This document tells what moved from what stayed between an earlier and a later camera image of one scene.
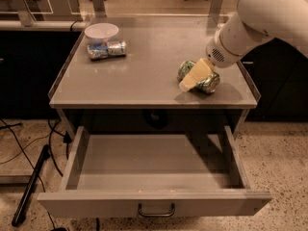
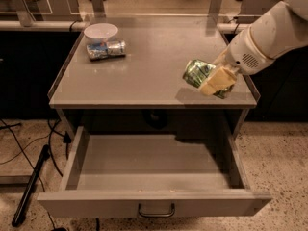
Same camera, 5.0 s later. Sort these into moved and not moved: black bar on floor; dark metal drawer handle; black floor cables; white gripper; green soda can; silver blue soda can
Moved: green soda can; white gripper
Not moved: silver blue soda can; black floor cables; black bar on floor; dark metal drawer handle
